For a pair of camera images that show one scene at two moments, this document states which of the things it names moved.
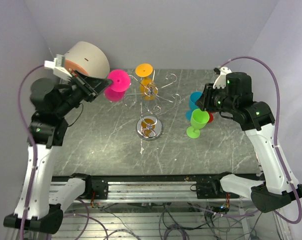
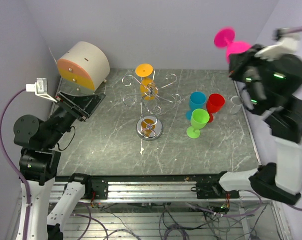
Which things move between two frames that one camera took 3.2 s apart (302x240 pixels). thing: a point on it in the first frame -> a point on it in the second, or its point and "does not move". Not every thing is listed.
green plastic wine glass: [199, 119] does not move
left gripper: [91, 86] -> [87, 103]
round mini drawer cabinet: [85, 57] does not move
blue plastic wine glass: [193, 97] does not move
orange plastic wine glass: [147, 87] does not move
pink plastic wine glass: [121, 82] -> [225, 37]
